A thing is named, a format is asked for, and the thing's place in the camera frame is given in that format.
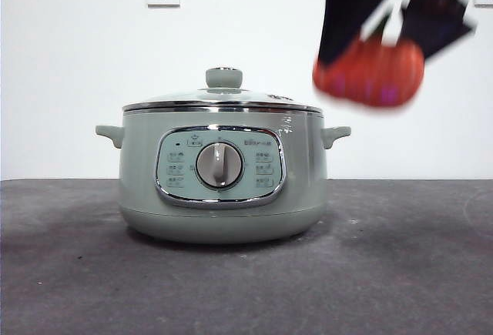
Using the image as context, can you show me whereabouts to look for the orange pumpkin with green stem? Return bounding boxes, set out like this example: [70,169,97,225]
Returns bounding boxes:
[311,18,426,110]

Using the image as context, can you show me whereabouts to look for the glass lid with green knob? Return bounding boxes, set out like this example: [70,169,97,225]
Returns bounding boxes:
[122,66,324,114]

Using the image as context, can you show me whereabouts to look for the pale green electric cooking pot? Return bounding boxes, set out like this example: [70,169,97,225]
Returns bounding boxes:
[95,109,352,245]

